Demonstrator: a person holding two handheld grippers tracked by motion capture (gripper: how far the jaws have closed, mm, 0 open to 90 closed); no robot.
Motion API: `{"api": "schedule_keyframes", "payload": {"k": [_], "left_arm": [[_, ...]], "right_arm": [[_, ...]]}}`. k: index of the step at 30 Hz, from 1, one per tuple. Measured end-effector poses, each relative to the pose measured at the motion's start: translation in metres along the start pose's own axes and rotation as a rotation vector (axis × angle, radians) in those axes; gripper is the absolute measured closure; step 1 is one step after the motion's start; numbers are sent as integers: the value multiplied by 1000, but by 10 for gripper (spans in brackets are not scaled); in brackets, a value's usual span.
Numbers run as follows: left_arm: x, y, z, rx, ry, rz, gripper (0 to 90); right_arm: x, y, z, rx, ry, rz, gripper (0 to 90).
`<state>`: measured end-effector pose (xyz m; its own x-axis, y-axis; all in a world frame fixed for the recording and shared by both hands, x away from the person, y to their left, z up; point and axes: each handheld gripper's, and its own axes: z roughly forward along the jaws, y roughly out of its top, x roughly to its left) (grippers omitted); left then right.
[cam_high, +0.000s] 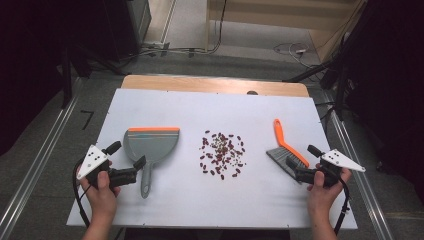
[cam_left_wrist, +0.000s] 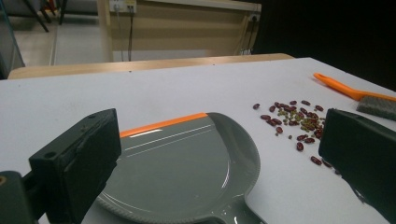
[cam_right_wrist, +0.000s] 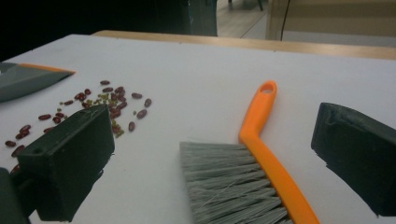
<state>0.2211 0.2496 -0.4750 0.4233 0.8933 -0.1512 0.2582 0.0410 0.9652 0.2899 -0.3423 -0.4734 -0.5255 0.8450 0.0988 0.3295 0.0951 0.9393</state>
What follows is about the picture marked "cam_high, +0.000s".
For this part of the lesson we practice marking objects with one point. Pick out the person's left hand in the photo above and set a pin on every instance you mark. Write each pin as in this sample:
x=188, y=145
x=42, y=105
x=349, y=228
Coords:
x=101, y=196

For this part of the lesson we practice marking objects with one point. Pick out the aluminium floor rail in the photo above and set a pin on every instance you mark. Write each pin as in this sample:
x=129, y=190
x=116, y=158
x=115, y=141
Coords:
x=363, y=186
x=36, y=160

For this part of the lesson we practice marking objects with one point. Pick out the dark cabinet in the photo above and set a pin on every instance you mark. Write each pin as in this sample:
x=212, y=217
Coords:
x=126, y=26

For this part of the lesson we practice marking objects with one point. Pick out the person's right hand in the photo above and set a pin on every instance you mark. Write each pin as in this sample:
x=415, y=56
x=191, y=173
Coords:
x=325, y=200

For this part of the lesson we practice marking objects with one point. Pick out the light wooden furniture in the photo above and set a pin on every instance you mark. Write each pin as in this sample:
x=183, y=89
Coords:
x=266, y=13

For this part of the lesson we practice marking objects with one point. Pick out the dark round table grommet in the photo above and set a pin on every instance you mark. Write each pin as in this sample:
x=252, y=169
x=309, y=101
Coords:
x=252, y=92

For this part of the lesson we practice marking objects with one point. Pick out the white board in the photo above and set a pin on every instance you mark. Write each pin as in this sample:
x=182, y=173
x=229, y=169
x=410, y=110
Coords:
x=213, y=113

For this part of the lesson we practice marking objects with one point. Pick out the grey dustpan with orange lip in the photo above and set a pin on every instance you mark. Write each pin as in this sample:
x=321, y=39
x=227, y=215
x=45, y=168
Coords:
x=153, y=146

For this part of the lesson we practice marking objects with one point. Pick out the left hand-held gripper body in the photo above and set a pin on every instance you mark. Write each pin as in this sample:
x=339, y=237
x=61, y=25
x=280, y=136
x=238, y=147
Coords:
x=93, y=161

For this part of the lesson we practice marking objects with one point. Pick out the grey power strip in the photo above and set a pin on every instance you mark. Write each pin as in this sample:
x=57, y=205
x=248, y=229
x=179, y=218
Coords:
x=156, y=45

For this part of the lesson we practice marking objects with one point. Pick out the black metal stand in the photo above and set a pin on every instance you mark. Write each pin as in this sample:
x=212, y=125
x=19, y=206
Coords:
x=340, y=83

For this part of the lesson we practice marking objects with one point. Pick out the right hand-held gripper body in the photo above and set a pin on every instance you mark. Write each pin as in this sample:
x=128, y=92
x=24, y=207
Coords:
x=343, y=160

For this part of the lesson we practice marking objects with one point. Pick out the wooden table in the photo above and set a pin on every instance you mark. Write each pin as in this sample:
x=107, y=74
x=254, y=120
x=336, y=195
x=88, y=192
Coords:
x=200, y=85

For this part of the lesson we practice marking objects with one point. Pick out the pile of red beans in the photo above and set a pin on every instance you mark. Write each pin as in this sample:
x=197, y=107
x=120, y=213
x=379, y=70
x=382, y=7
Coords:
x=221, y=155

